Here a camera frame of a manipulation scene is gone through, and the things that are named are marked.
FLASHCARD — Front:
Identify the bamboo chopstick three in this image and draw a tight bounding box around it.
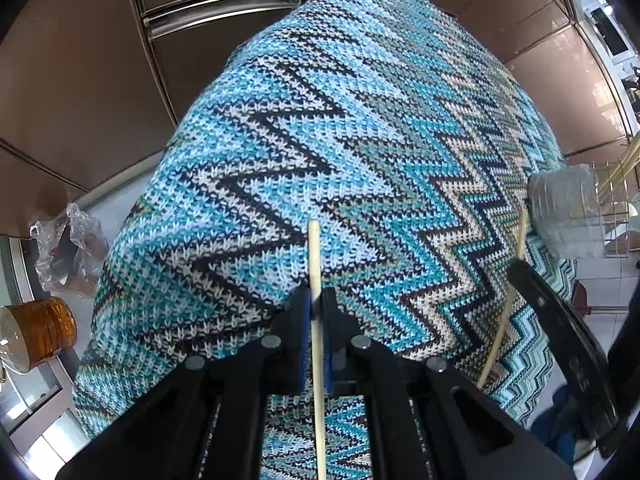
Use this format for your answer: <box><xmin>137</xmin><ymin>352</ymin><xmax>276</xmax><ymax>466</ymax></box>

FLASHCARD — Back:
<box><xmin>598</xmin><ymin>134</ymin><xmax>640</xmax><ymax>203</ymax></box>

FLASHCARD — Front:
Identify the bamboo chopstick one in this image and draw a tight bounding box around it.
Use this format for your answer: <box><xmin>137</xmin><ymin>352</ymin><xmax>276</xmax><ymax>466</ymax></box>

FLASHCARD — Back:
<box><xmin>308</xmin><ymin>220</ymin><xmax>326</xmax><ymax>480</ymax></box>

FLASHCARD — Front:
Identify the bamboo chopstick two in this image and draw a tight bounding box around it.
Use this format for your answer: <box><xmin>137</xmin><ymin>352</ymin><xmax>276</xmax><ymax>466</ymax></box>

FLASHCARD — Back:
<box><xmin>476</xmin><ymin>207</ymin><xmax>528</xmax><ymax>390</ymax></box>

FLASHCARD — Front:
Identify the amber glass jar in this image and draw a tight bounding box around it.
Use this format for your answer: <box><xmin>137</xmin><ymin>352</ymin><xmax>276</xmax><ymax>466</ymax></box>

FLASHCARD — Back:
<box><xmin>1</xmin><ymin>297</ymin><xmax>77</xmax><ymax>375</ymax></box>

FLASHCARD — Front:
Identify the zigzag knitted table cloth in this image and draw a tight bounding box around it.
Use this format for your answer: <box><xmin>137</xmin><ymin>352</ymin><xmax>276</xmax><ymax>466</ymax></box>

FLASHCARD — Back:
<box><xmin>74</xmin><ymin>0</ymin><xmax>575</xmax><ymax>479</ymax></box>

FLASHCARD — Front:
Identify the clear wire utensil holder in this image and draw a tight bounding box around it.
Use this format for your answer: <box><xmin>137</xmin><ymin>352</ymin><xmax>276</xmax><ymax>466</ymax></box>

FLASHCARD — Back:
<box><xmin>527</xmin><ymin>162</ymin><xmax>639</xmax><ymax>259</ymax></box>

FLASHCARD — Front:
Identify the white microwave oven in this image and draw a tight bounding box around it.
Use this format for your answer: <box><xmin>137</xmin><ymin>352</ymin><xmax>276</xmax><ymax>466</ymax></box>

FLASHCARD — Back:
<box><xmin>582</xmin><ymin>0</ymin><xmax>637</xmax><ymax>65</ymax></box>

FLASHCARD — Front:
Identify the crumpled plastic bag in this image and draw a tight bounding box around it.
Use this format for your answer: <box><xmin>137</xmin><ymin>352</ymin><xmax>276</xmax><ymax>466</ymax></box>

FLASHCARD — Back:
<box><xmin>29</xmin><ymin>203</ymin><xmax>110</xmax><ymax>298</ymax></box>

